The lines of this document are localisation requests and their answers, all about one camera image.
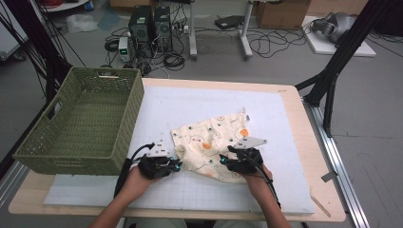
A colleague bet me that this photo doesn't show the brown cardboard box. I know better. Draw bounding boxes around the brown cardboard box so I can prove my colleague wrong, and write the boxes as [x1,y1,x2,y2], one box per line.
[256,0,313,30]

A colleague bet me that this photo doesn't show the cream printed cloth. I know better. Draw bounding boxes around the cream printed cloth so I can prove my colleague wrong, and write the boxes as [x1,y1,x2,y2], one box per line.
[170,107,252,184]

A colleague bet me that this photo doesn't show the black computer tower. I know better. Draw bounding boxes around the black computer tower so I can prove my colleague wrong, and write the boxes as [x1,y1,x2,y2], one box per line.
[153,6,174,53]
[127,5,155,44]

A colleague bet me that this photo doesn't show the person's right hand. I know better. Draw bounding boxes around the person's right hand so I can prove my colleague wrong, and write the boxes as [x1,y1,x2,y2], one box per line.
[241,163,274,192]

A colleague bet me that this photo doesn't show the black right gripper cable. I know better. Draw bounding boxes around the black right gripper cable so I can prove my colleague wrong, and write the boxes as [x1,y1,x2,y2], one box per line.
[245,154,282,210]

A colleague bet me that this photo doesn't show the black metal stand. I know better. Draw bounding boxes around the black metal stand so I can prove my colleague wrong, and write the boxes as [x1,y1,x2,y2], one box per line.
[0,0,74,104]
[294,0,393,138]

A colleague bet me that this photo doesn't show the small grey power supply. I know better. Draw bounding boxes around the small grey power supply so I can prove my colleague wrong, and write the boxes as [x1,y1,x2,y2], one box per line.
[118,36,132,64]

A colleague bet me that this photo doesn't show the green woven basket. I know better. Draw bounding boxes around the green woven basket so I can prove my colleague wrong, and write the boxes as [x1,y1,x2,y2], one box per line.
[12,66,145,177]

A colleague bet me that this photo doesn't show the coiled black cable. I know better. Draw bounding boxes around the coiled black cable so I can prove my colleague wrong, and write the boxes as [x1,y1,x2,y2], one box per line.
[163,51,186,71]

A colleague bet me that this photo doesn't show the white floor board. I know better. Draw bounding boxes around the white floor board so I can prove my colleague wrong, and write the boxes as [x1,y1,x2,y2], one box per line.
[302,15,377,58]

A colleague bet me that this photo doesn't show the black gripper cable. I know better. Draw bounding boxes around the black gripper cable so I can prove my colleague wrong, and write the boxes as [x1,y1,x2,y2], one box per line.
[245,154,282,210]
[113,142,156,198]

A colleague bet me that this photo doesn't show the black floor cable tangle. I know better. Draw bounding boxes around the black floor cable tangle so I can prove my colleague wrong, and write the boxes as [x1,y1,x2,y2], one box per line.
[246,27,308,59]

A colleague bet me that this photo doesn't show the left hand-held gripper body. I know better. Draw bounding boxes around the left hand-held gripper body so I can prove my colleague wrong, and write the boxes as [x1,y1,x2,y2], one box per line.
[137,141,175,181]

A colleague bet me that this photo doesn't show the white desk frame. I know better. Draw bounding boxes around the white desk frame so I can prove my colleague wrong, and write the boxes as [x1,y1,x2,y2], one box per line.
[188,0,255,61]

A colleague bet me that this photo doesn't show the white grid mat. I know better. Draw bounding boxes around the white grid mat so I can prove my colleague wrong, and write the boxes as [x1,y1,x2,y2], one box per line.
[43,85,317,215]

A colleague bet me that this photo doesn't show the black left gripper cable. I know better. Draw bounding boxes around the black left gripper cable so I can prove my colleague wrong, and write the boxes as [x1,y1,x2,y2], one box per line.
[113,142,156,198]

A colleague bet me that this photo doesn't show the person's left hand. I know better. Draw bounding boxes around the person's left hand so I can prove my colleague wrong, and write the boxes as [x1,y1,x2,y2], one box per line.
[121,165,157,195]

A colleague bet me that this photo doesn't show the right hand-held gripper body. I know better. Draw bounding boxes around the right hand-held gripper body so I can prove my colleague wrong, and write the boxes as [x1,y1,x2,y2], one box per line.
[226,136,268,175]

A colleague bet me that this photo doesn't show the grey tape piece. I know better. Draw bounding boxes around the grey tape piece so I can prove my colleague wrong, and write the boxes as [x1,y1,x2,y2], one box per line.
[320,170,339,183]

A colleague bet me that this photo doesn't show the black flat device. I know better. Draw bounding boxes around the black flat device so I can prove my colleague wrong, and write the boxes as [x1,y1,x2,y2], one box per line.
[214,14,245,30]

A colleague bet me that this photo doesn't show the aluminium rail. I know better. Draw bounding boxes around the aluminium rail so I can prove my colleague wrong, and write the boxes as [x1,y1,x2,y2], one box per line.
[302,98,371,228]

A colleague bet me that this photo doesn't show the clear plastic bag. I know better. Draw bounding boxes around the clear plastic bag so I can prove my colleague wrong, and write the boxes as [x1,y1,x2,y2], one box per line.
[66,13,99,34]

